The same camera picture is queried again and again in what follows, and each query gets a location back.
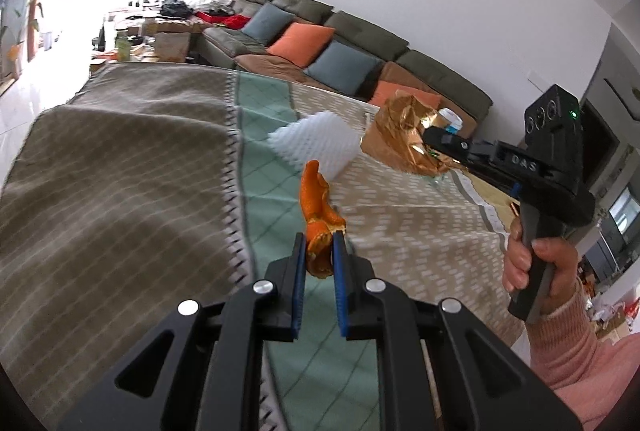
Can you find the orange peel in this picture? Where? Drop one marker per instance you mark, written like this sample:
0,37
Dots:
315,206

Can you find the black bag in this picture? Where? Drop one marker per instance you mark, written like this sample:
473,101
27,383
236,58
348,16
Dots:
175,9

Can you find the white foam sheet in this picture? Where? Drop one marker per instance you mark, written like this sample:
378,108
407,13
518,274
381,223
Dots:
315,141

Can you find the person's right hand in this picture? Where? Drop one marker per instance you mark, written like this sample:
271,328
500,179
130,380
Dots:
565,261

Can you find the yellow cloth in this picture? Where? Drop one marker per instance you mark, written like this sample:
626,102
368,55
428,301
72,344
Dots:
492,206

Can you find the orange cushion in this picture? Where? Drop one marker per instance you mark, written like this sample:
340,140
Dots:
300,43
395,91

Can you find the red cloth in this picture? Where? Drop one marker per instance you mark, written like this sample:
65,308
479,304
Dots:
235,21

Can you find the white wall plate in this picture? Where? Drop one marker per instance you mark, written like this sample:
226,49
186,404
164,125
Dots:
539,81

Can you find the lit screen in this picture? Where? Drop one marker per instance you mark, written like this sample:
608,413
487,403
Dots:
625,211

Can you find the brown seat cushion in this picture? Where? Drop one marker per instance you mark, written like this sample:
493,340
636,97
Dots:
265,63

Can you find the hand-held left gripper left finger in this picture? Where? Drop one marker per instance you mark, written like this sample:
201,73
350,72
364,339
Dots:
299,281

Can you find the green bottle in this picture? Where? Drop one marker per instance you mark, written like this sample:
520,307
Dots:
122,46

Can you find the person's right forearm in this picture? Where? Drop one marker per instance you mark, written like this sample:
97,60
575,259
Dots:
575,351

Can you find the blue and white cup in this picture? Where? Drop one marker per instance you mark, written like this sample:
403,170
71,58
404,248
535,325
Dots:
451,118

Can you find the leafy plant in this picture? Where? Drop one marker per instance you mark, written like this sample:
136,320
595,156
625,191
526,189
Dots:
34,6

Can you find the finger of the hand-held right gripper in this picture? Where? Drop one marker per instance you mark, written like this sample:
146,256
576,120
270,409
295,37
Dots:
445,141
495,181

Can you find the dark bottle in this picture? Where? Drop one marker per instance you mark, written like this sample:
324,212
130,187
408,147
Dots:
100,38

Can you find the gold foil paper bag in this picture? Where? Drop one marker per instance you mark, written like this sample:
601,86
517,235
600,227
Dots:
400,136

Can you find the blue-grey cushion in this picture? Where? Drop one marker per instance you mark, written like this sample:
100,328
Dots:
267,23
342,66

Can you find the grey-green sofa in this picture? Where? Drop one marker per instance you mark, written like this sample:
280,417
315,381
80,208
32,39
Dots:
370,33

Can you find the copper metal bar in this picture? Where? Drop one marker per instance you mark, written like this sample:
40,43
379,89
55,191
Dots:
515,211

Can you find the white clothes pile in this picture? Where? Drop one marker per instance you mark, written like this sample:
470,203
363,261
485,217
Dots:
207,2

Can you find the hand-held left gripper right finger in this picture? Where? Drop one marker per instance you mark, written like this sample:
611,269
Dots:
341,281

